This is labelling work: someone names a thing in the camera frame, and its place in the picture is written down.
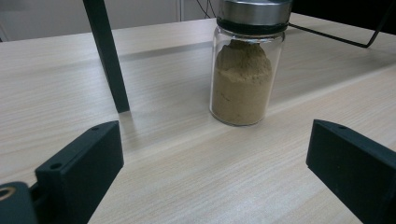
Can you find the glass jar with metal lid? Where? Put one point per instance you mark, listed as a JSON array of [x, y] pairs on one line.
[[241, 93]]

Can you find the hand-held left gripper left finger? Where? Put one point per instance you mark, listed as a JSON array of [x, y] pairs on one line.
[[77, 168]]

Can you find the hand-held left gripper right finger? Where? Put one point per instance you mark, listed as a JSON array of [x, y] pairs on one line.
[[355, 168]]

